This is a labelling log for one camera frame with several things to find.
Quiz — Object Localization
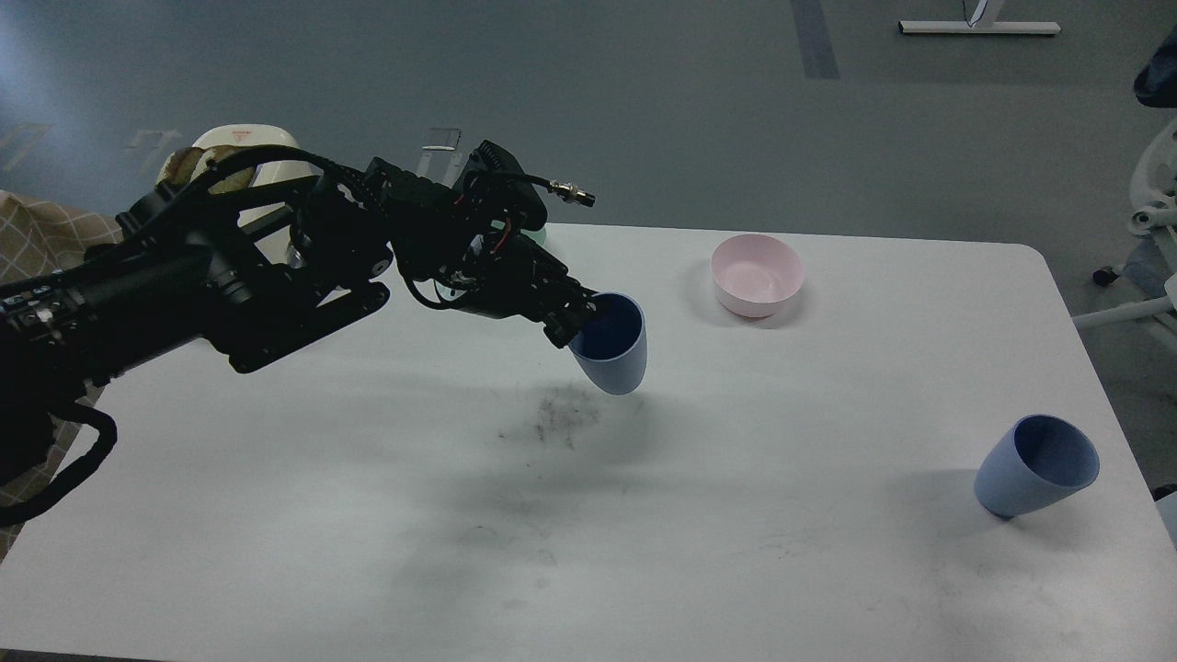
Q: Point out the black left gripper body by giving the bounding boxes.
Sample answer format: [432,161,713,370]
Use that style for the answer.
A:
[367,140,576,323]

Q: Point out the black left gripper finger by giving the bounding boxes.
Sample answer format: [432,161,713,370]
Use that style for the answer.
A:
[543,292,610,347]

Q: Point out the blue cup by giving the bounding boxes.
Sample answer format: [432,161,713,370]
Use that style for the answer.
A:
[568,292,649,395]
[975,413,1100,519]

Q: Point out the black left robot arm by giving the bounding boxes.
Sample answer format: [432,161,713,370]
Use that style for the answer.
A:
[4,143,610,527]

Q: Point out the green bowl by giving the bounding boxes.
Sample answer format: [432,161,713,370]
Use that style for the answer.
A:
[524,226,547,247]

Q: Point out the floor socket plate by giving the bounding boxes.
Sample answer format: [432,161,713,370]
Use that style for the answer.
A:
[415,126,465,186]

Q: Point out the cream toaster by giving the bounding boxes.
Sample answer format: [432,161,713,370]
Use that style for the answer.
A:
[164,124,318,241]

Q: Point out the pink bowl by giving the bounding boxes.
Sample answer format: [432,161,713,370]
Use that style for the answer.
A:
[709,234,807,319]

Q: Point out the left toast slice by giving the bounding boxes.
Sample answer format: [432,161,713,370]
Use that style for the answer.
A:
[157,146,219,188]

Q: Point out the checkered beige cloth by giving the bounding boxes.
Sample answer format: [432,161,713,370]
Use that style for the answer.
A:
[1,191,122,507]

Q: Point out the white desk base bar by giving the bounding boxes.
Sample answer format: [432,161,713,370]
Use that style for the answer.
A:
[897,1,1062,38]

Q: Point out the white office chair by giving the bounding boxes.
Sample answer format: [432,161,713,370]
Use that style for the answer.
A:
[1072,119,1176,352]

